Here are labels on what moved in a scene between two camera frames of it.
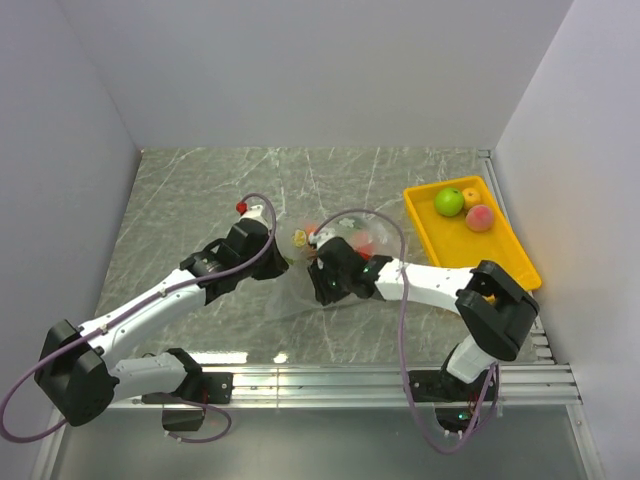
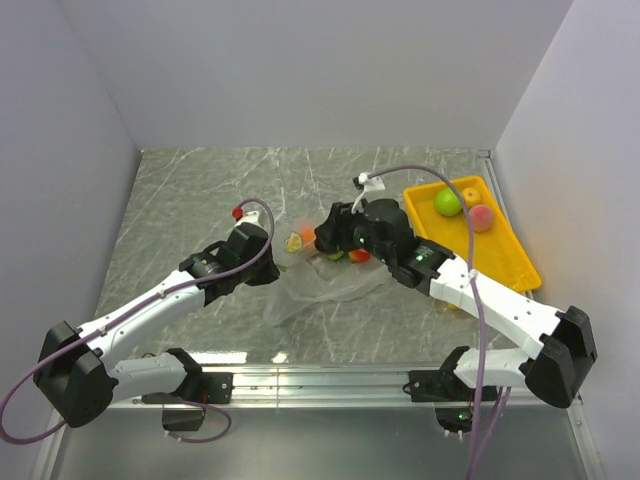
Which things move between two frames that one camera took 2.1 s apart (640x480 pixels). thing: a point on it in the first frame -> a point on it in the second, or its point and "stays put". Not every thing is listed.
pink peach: [479, 218] stays put
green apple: [449, 202] stays put
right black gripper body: [330, 286] -> [362, 239]
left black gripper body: [251, 270] stays put
